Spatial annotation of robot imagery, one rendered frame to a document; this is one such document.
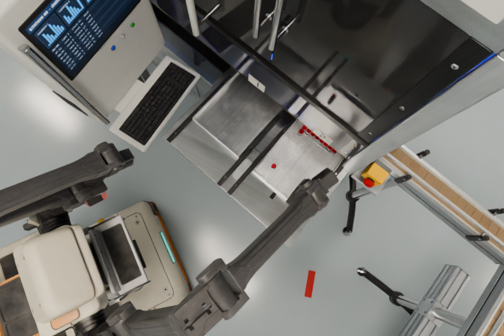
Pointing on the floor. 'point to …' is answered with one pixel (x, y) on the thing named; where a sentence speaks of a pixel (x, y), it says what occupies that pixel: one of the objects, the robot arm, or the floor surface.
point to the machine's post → (435, 110)
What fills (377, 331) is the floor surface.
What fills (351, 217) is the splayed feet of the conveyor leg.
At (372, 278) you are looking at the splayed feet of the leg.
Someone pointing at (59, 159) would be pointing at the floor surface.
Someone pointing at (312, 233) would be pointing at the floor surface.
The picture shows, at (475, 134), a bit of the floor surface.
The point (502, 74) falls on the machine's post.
